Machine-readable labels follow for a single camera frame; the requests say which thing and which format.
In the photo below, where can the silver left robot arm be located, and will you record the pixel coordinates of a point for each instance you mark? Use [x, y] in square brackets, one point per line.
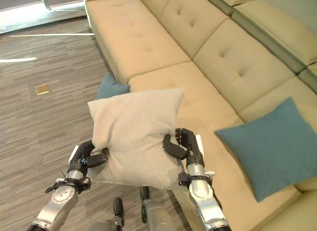
[58, 198]

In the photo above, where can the grey cushion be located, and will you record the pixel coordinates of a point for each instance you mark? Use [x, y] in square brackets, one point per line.
[138, 139]

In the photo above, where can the cream leather sofa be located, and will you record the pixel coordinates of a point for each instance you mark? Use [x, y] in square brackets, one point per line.
[223, 67]

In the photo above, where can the brass floor socket plate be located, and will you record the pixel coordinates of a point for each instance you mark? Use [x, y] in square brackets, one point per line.
[42, 89]

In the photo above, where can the large teal cushion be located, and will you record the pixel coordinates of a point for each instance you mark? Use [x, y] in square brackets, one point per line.
[271, 148]

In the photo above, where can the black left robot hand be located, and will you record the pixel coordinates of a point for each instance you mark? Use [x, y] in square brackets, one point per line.
[81, 156]

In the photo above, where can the white glass door frame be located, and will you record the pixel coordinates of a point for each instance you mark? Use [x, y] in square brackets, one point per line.
[47, 3]

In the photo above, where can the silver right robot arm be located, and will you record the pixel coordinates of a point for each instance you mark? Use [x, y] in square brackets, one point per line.
[204, 198]

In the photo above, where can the silver robot leg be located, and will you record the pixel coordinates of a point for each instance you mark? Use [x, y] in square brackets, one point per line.
[109, 218]
[154, 211]

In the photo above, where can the silver right robot leg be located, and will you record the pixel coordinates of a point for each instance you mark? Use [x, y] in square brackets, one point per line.
[154, 211]

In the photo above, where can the small teal cushion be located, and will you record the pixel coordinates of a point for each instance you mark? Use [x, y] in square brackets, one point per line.
[110, 88]

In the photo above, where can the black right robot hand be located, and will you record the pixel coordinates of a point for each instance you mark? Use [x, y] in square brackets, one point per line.
[186, 146]

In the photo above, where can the silver left robot leg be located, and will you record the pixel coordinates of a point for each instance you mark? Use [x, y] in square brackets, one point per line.
[109, 218]

